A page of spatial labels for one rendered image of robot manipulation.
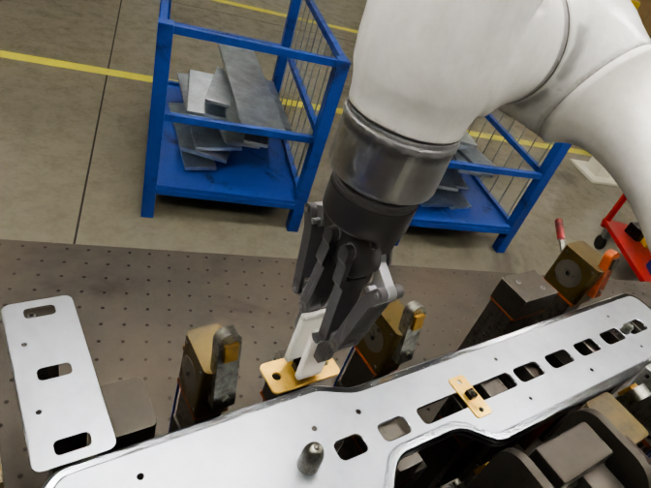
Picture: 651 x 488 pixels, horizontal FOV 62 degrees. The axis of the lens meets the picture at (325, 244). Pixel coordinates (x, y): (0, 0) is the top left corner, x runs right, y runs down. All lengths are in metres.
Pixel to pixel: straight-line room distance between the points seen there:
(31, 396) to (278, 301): 0.76
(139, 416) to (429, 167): 0.60
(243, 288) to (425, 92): 1.16
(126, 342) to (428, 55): 1.07
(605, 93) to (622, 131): 0.03
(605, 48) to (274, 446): 0.64
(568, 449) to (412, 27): 0.58
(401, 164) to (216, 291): 1.09
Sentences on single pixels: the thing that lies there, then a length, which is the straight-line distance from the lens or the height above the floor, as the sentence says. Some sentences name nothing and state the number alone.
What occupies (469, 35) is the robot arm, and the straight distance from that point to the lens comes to 0.34.
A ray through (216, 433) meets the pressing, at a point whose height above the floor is 1.00.
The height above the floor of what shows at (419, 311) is 1.10.
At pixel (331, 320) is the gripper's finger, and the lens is 0.49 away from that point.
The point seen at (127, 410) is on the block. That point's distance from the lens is 0.86.
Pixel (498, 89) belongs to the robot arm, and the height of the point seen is 1.60.
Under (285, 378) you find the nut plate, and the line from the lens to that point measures 0.58.
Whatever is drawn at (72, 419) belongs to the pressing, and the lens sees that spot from 0.83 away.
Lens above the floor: 1.70
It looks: 36 degrees down
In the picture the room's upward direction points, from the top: 20 degrees clockwise
